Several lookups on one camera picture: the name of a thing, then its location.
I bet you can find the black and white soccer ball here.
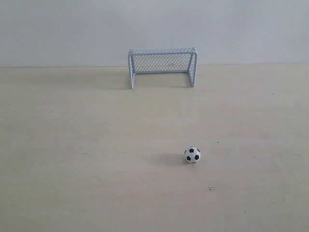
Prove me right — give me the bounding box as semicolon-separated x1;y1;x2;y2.
184;146;201;163

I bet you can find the small white soccer goal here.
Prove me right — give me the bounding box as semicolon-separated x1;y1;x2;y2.
127;47;198;88

